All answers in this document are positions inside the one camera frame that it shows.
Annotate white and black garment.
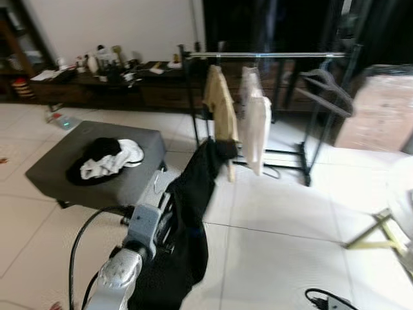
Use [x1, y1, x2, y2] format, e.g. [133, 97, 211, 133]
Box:
[65, 137, 146, 187]

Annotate grey power strip box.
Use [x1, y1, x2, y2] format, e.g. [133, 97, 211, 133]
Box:
[46, 111, 81, 131]

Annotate white papers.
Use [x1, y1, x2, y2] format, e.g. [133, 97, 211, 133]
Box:
[31, 68, 65, 81]

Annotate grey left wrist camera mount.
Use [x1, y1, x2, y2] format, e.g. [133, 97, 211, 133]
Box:
[126, 203, 162, 256]

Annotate round white table gold legs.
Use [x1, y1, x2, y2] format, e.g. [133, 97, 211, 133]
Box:
[342, 155, 413, 282]

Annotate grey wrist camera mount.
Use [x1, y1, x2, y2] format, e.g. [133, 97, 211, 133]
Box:
[328, 297, 357, 310]
[126, 203, 162, 256]

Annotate black clothes rack silver rail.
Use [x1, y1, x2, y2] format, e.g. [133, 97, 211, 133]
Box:
[177, 44, 362, 187]

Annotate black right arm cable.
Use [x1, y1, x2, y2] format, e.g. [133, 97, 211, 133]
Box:
[305, 289, 359, 310]

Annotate dark wood tv cabinet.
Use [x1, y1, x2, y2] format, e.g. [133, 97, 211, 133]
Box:
[0, 58, 336, 114]

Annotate dark grey curtain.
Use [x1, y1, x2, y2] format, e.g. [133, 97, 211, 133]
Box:
[348, 0, 413, 72]

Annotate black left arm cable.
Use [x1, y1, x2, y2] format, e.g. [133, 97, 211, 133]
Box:
[69, 205, 133, 310]

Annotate black garment with blue print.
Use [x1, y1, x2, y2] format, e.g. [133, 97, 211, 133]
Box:
[129, 137, 238, 310]

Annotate cream shirt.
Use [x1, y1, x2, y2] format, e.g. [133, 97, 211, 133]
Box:
[239, 66, 273, 176]

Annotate brown cardboard box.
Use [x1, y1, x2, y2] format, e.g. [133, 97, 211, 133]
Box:
[334, 65, 413, 154]

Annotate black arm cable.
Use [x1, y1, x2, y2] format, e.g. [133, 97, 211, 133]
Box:
[305, 289, 359, 310]
[69, 205, 133, 310]

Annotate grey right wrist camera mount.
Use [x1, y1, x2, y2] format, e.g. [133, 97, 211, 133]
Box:
[328, 297, 357, 310]

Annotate tan shirt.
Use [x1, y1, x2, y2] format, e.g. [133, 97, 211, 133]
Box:
[203, 63, 239, 183]

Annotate grey upholstered ottoman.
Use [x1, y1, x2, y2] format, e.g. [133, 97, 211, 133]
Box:
[25, 119, 167, 211]

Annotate woven patterned basket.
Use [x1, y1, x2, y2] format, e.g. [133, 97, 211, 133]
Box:
[12, 77, 36, 99]

